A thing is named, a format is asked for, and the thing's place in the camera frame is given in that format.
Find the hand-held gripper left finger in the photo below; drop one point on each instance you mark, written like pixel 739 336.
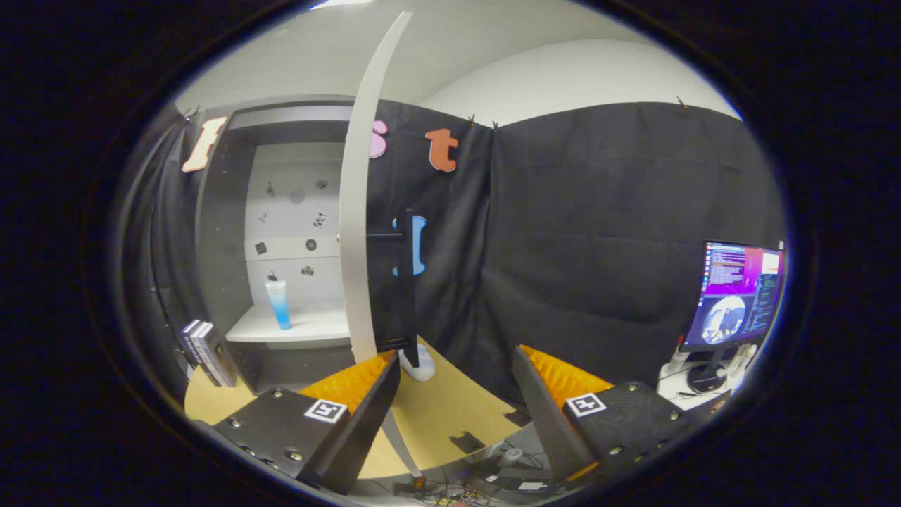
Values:
pixel 366 422

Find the white blue cosmetic tube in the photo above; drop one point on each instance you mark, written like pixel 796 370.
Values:
pixel 278 303

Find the white spine book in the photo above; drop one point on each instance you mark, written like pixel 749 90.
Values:
pixel 200 348

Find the small white rounded object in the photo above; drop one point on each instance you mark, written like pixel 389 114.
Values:
pixel 424 367

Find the computer monitor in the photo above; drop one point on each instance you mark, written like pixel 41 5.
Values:
pixel 735 296

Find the dark blue book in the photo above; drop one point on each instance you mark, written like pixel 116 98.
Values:
pixel 188 338

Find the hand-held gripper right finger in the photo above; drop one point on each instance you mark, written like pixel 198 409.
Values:
pixel 545 422

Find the dark grey cabinet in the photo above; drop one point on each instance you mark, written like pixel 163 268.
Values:
pixel 218 246

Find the black table clamp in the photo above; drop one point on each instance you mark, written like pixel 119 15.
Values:
pixel 517 417
pixel 467 442

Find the black backdrop cloth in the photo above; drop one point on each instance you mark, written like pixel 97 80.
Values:
pixel 598 246

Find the grey cover book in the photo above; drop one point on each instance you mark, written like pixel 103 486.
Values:
pixel 218 359

